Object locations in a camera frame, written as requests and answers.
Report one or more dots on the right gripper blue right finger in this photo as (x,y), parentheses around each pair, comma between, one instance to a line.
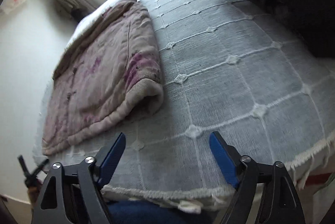
(280,202)

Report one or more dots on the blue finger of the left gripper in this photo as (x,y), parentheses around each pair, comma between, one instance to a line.
(32,182)

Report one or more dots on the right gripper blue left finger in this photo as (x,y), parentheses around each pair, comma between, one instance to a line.
(72,194)

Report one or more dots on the pink floral padded coat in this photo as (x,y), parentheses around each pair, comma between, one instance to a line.
(110,70)

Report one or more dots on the dark blue trouser legs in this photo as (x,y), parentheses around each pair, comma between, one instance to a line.
(146,212)

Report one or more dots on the grey checked bedspread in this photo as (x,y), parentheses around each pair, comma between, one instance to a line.
(227,67)

